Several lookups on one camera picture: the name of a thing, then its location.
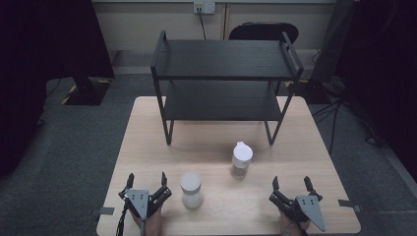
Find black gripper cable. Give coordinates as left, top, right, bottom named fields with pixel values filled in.
left=284, top=223, right=309, bottom=236
left=115, top=198, right=130, bottom=236

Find black curtain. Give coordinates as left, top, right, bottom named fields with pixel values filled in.
left=0, top=0, right=115, bottom=178
left=333, top=0, right=417, bottom=183

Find black floor cables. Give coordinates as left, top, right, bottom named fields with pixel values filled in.
left=310, top=96, right=386, bottom=155

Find person's right hand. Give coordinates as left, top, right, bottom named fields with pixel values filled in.
left=278, top=209, right=311, bottom=236

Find glass jar of brown grains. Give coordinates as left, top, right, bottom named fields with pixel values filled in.
left=229, top=141, right=255, bottom=180

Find dark grey upright panel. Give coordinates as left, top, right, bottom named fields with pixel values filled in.
left=310, top=0, right=359, bottom=84

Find person's left hand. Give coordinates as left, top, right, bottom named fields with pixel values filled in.
left=130, top=206, right=163, bottom=236

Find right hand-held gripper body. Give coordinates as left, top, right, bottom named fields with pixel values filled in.
left=270, top=193, right=327, bottom=233

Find black chair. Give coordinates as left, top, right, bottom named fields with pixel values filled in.
left=228, top=22, right=300, bottom=45

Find black two-tier shelf rack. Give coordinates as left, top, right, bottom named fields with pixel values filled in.
left=149, top=29, right=305, bottom=147

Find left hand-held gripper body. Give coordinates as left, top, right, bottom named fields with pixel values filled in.
left=124, top=186, right=169, bottom=220

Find black plug and cable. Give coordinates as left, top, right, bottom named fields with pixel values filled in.
left=196, top=7, right=208, bottom=40

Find glass jar of white grains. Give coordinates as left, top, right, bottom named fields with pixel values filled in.
left=179, top=172, right=205, bottom=210

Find black stand base striped tape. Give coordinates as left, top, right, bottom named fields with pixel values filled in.
left=60, top=76, right=112, bottom=107

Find white wall socket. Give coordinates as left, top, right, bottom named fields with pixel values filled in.
left=193, top=1, right=216, bottom=16

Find grey tape strip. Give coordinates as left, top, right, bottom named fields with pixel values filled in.
left=90, top=206, right=116, bottom=217
left=337, top=199, right=363, bottom=213

